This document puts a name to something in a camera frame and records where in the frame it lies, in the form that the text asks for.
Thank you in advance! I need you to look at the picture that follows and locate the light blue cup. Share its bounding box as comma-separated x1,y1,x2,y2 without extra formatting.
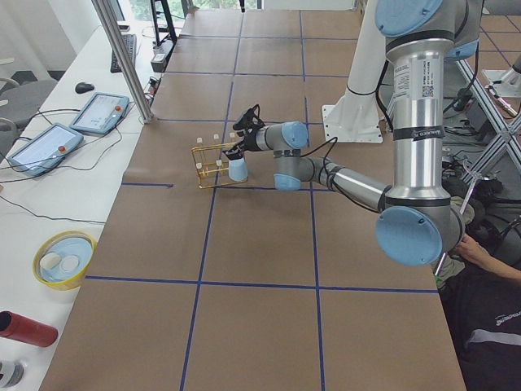
228,158,248,182

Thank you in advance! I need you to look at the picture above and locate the aluminium frame post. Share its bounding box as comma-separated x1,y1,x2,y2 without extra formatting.
91,0,154,124

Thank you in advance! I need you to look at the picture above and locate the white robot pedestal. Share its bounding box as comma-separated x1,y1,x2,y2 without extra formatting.
322,0,386,143

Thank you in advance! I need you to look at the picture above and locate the black keyboard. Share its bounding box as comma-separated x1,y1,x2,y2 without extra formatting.
109,33,138,74

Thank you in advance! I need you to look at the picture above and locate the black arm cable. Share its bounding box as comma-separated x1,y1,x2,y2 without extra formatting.
299,136,339,180

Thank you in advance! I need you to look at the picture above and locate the teach pendant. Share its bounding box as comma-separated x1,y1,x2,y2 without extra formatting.
70,92,129,135
7,123,84,177

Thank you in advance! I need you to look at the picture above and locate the yellow tape roll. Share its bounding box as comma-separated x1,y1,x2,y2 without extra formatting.
33,231,97,291

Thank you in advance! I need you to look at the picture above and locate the person in black shirt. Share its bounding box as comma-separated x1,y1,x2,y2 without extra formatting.
436,235,520,390

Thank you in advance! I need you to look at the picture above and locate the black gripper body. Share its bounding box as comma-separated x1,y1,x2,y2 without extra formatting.
239,127,267,152

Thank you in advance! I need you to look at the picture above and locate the gold wire cup holder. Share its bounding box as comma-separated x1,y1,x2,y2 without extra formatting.
191,131,247,189

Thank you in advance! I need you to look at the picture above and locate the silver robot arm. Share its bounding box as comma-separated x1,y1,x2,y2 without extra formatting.
225,1,484,266

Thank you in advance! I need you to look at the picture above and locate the red bottle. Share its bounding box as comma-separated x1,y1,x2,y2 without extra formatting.
1,310,59,347

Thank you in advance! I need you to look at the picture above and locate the far teach pendant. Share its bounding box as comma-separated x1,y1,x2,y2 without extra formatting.
70,92,129,135

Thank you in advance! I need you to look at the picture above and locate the grey office chair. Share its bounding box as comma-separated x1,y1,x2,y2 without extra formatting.
1,71,58,132

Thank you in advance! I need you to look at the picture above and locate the near teach pendant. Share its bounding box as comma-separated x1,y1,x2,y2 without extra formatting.
7,123,84,177

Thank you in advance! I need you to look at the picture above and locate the black computer mouse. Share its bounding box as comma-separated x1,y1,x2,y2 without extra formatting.
75,82,94,94

